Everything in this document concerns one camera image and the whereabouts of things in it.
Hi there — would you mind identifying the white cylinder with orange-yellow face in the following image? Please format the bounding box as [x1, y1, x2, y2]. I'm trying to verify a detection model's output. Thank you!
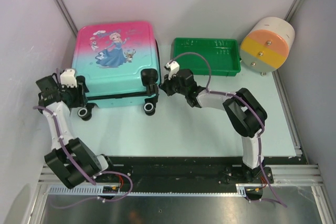
[239, 17, 295, 73]

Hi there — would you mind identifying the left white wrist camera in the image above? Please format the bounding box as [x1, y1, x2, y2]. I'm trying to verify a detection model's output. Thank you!
[60, 68, 78, 88]

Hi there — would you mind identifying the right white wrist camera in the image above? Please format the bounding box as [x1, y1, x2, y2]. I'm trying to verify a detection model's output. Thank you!
[164, 61, 180, 80]

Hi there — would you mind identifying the pink and teal kids suitcase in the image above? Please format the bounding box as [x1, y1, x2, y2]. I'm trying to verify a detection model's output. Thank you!
[72, 20, 161, 121]

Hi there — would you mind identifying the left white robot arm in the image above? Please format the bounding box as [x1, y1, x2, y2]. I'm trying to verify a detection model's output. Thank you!
[35, 73, 116, 189]

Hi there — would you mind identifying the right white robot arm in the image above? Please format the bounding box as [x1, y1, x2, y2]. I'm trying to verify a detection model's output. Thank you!
[161, 67, 267, 183]

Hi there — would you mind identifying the green plastic tray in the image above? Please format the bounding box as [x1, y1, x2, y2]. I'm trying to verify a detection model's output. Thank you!
[172, 38, 241, 77]

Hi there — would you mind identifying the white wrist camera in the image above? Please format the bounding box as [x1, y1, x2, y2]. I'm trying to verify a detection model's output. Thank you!
[164, 61, 180, 80]
[60, 68, 78, 88]

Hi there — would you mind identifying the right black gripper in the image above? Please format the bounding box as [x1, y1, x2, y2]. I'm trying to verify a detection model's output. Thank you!
[160, 72, 187, 97]

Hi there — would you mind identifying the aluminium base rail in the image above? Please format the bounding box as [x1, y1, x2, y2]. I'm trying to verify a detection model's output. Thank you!
[38, 156, 323, 198]

